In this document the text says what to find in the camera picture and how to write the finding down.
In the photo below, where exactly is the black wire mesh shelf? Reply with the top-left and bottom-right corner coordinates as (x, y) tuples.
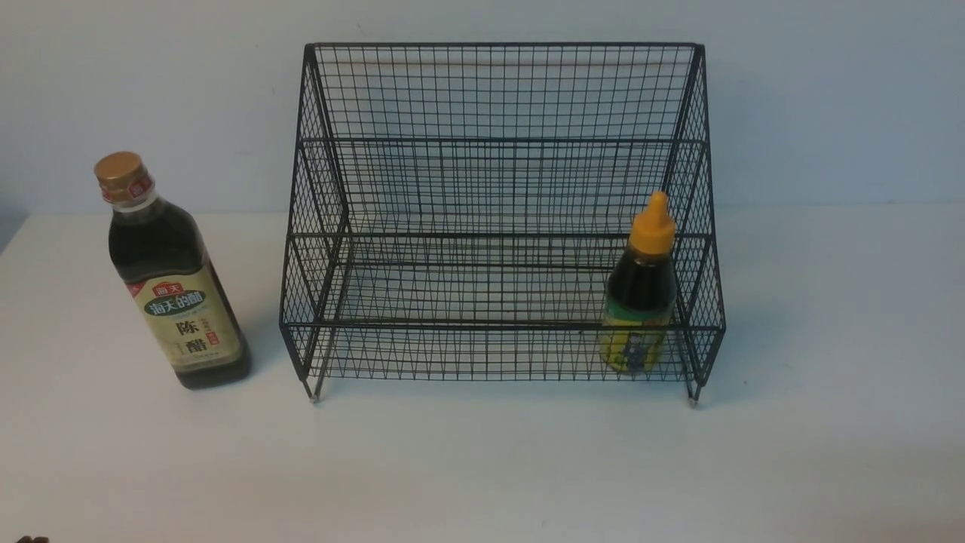
(279, 41), (726, 406)

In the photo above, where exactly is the dark vinegar bottle gold cap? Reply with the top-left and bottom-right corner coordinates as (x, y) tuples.
(93, 151), (251, 391)

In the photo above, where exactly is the small sauce bottle orange cap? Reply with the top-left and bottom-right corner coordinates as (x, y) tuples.
(599, 190), (678, 375)

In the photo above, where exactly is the dark object at bottom edge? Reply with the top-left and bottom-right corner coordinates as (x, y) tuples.
(17, 535), (51, 543)

